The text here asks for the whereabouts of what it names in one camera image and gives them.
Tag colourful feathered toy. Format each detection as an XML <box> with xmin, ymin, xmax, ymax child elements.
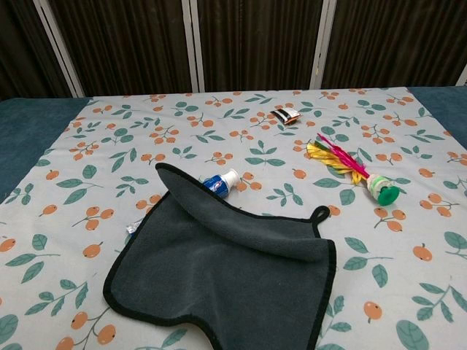
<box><xmin>305</xmin><ymin>133</ymin><xmax>401</xmax><ymax>208</ymax></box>

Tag white blue toothpaste tube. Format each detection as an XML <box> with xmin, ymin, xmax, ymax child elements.
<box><xmin>126</xmin><ymin>168</ymin><xmax>241</xmax><ymax>235</ymax></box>

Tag dark grey black-edged towel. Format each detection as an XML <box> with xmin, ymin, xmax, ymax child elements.
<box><xmin>102</xmin><ymin>162</ymin><xmax>337</xmax><ymax>350</ymax></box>

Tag orange fruit leaf tablecloth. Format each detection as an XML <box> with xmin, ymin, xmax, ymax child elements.
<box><xmin>0</xmin><ymin>86</ymin><xmax>467</xmax><ymax>350</ymax></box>

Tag dark folding screen white frames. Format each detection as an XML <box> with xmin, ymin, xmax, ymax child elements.
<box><xmin>0</xmin><ymin>0</ymin><xmax>467</xmax><ymax>101</ymax></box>

